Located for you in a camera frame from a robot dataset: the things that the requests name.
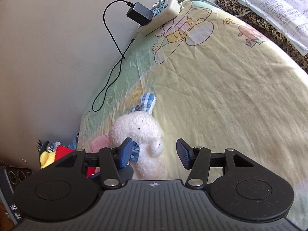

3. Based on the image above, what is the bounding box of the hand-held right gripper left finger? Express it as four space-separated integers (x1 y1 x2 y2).
54 137 133 189

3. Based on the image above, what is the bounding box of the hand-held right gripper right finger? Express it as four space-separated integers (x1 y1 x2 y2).
176 138 256 189

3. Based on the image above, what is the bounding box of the white bunny plush toy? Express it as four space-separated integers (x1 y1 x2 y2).
109 93 168 180

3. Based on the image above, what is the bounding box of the red cardboard box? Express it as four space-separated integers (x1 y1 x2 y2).
55 146 97 178

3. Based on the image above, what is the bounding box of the yellow tiger plush toy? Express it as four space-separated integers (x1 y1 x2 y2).
40 151 56 169

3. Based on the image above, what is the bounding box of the cartoon bear printed sheet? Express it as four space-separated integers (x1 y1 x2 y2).
77 0 308 229

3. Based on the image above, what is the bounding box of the black charger adapter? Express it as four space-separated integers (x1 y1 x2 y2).
127 2 153 26

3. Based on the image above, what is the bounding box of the white power strip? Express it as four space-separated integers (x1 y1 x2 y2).
137 0 184 36

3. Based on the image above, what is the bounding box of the stack of written papers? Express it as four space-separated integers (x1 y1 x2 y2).
238 0 308 56

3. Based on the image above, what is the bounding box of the black charging cable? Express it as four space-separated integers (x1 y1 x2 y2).
92 0 135 112

